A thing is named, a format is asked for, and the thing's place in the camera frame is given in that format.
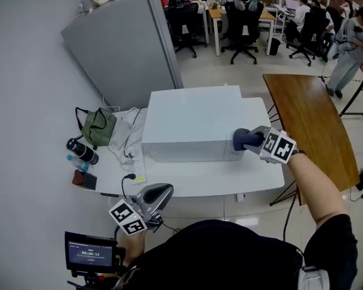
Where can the black metal stand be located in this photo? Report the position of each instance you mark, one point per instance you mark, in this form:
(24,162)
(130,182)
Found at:
(355,112)

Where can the small black monitor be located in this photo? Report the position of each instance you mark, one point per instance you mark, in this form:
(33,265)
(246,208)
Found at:
(89,252)

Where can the red and black box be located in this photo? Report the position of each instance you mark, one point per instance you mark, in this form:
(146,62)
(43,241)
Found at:
(86,180)

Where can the dark blue cloth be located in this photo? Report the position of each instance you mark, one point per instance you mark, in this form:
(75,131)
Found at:
(240,139)

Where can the grey shoulder pouch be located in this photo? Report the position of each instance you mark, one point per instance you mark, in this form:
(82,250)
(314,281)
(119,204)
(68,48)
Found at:
(313,279)

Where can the white desk with wooden top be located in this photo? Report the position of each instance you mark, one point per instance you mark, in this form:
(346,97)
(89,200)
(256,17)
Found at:
(216,14)

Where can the green striped bag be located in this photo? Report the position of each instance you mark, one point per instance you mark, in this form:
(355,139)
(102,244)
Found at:
(98,128)

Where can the person's left forearm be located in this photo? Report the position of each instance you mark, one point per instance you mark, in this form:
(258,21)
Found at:
(134,246)

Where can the black thermos bottle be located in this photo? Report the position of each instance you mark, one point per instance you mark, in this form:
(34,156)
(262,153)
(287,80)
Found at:
(86,154)

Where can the black trash bin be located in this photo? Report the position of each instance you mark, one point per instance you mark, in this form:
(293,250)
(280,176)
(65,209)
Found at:
(274,46)

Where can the black office chair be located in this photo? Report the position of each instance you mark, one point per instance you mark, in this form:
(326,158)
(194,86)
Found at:
(184,23)
(243,26)
(316,26)

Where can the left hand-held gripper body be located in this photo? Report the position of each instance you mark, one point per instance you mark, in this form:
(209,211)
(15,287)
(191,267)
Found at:
(128,217)

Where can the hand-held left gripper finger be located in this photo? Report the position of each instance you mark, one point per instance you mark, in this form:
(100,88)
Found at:
(161,186)
(166,201)

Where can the person's right forearm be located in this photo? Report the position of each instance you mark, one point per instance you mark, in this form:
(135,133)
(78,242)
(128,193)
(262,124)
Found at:
(314,186)

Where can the clear water bottle blue cap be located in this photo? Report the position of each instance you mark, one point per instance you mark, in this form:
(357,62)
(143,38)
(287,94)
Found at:
(78,162)

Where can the white microwave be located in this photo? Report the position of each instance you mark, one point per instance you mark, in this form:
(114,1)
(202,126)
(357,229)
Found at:
(187,116)

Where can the brown wooden table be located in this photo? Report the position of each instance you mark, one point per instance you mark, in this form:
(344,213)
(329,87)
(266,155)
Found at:
(311,125)

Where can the flat white box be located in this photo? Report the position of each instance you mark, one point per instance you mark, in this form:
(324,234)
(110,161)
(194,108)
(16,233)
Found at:
(121,131)

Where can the white plug adapter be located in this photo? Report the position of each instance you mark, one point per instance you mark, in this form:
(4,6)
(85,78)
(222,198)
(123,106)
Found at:
(131,155)

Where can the white power strip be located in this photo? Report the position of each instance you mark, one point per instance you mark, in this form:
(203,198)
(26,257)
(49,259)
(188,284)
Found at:
(140,172)

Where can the person's black shirt torso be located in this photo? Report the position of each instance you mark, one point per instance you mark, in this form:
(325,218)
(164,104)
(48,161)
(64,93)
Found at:
(217,255)

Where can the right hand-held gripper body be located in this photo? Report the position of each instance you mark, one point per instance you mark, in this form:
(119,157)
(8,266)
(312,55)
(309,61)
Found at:
(278,148)

